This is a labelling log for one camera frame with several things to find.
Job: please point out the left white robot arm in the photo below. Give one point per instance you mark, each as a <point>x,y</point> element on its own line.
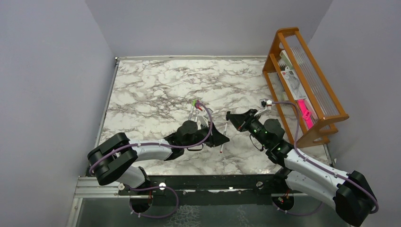
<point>112,161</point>

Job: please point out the black mounting rail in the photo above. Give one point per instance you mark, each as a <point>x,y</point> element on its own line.
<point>204,190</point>

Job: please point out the white packaged item in rack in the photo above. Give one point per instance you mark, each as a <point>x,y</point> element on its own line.
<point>290,76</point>

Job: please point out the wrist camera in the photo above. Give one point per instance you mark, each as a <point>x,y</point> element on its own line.
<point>203,117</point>
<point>265,103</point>

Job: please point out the white marker pen red end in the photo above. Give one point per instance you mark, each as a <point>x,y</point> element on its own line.
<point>224,138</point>

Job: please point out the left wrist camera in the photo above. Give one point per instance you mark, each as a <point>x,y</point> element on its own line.
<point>203,117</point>

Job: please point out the black pen cap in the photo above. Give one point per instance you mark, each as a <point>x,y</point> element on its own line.
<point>227,115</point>

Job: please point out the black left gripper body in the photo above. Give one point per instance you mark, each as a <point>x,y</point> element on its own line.
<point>200,135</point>

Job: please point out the white marker pen green tip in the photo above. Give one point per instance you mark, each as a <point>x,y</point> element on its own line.
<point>191,112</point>

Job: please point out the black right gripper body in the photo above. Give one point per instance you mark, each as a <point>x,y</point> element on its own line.
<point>254,126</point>

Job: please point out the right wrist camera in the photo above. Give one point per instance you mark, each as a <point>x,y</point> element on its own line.
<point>265,103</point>

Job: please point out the orange wooden rack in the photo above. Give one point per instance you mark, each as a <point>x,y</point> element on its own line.
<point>326,108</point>

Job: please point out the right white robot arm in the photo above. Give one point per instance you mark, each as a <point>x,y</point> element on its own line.
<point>349,194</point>

